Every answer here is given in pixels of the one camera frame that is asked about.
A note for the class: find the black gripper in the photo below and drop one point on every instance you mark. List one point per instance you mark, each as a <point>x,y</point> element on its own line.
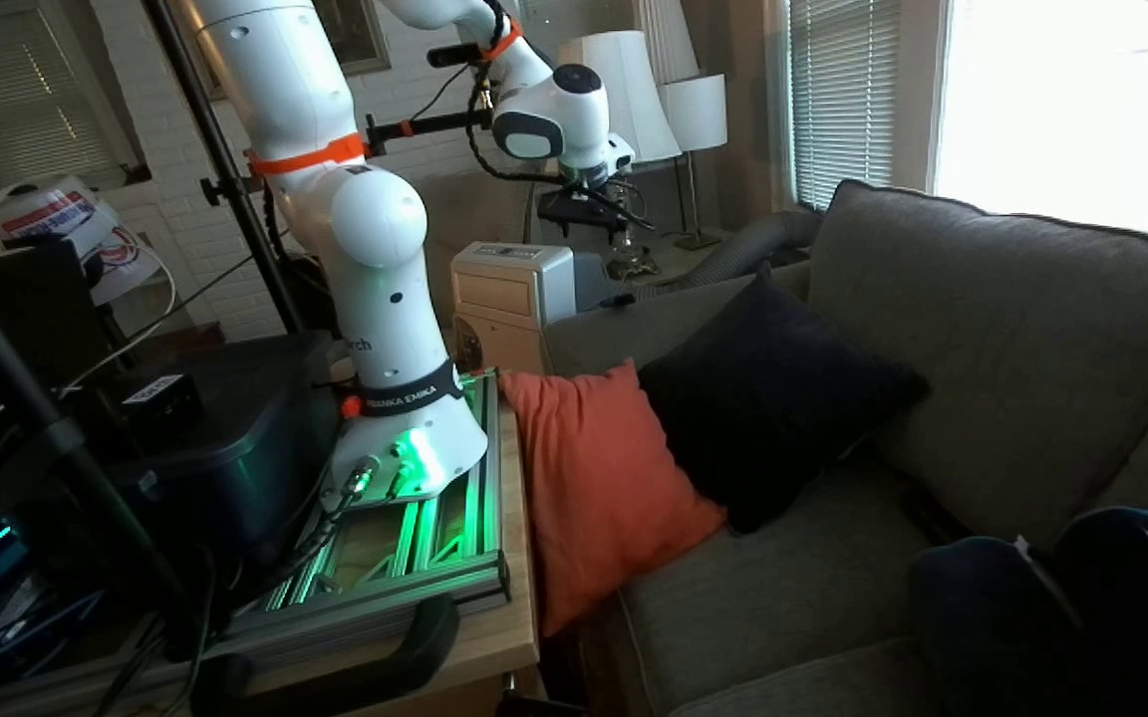
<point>605,202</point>

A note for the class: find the grey remote control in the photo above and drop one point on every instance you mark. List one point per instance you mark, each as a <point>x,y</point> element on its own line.
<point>613,302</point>

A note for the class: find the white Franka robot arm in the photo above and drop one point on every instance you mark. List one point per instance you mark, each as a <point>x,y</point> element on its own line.
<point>360,225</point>

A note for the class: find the grey fabric sofa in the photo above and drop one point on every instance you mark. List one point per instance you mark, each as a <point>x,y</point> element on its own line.
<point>1025,344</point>

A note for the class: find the large white table lamp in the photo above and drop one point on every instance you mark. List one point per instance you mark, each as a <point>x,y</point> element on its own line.
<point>628,95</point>

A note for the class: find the small white table lamp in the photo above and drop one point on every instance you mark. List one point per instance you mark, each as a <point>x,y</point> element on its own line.
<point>694,113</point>

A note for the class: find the black horizontal clamp rod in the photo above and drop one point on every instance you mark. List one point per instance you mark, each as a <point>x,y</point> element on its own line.
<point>429,125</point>

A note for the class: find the dark navy pillow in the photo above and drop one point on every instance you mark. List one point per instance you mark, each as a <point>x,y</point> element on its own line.
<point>774,400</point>

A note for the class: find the orange pillow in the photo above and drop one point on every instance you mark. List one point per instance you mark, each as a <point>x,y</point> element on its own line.
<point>599,493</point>

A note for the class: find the thin black tripod pole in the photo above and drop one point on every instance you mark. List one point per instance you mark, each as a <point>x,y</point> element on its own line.
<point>220,161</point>

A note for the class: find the wooden table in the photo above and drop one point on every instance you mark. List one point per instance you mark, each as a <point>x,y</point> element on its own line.
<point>500,623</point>

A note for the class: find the black controller box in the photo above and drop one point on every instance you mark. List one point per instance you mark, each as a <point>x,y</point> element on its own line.
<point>227,452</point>

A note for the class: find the large window with blinds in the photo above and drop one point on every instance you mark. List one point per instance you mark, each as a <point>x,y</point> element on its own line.
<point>1078,105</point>

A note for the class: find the small black box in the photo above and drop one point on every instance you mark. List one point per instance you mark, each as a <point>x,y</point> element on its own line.
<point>162,396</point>

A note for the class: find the white bag with red print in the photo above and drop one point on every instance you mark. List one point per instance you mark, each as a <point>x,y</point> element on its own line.
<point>57,212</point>

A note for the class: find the thick black tripod pole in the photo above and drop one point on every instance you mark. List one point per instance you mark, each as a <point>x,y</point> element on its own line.
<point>57,423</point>

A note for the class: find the dark blue bag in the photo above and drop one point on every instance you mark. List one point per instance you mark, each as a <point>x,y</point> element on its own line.
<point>1106,613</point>

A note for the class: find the framed wall painting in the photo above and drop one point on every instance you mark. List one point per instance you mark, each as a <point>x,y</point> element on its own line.
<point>356,34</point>

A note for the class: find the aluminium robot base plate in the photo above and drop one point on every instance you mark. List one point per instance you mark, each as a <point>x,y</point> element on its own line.
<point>441,532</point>

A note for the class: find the dark framed wall mirror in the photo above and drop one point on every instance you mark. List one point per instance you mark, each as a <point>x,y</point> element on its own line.
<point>29,95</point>

